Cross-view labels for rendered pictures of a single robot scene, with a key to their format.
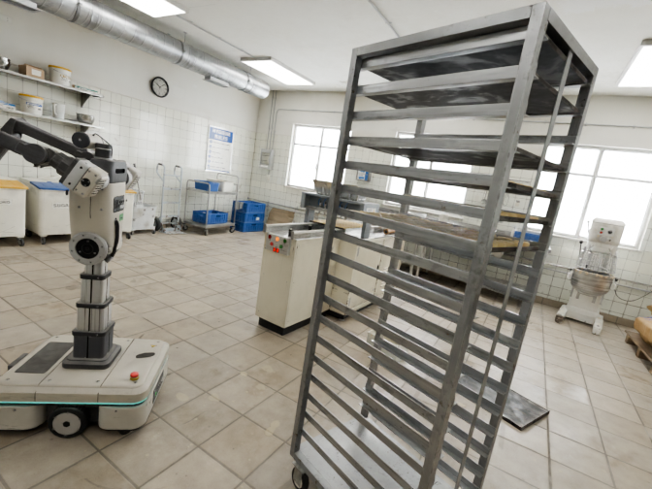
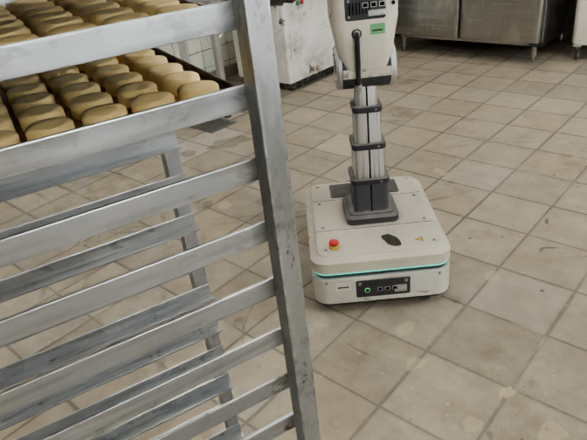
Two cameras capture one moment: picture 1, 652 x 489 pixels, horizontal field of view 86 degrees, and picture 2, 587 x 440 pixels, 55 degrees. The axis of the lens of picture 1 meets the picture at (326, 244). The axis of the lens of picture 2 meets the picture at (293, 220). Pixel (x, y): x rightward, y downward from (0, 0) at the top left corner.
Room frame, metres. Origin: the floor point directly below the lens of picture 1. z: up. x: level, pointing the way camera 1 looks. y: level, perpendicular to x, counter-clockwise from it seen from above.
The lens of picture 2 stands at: (1.85, -0.94, 1.43)
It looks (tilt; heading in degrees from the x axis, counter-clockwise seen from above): 30 degrees down; 105
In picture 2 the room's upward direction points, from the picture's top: 7 degrees counter-clockwise
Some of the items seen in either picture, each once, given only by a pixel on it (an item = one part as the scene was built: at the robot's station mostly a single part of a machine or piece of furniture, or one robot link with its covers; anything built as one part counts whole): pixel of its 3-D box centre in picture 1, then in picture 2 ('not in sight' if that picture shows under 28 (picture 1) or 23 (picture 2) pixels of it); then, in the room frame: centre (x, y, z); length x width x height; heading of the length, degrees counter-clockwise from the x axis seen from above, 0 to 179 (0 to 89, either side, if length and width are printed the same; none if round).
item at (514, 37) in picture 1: (432, 52); not in sight; (1.17, -0.23, 1.77); 0.64 x 0.03 x 0.03; 42
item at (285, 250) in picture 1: (277, 244); not in sight; (2.80, 0.39, 0.77); 0.24 x 0.04 x 0.14; 58
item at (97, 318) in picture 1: (94, 336); (369, 184); (1.65, 1.10, 0.38); 0.13 x 0.13 x 0.40; 13
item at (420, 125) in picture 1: (392, 268); (287, 283); (1.68, -0.34, 0.97); 0.03 x 0.03 x 1.70; 42
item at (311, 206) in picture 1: (338, 214); not in sight; (3.54, -0.07, 1.01); 0.72 x 0.33 x 0.34; 58
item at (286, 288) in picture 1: (299, 275); not in sight; (3.11, 0.20, 0.45); 0.70 x 0.34 x 0.90; 148
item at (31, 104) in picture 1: (31, 105); not in sight; (4.47, 3.86, 1.67); 0.25 x 0.24 x 0.21; 150
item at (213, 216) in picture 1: (211, 216); not in sight; (6.63, 2.26, 0.29); 0.56 x 0.38 x 0.20; 158
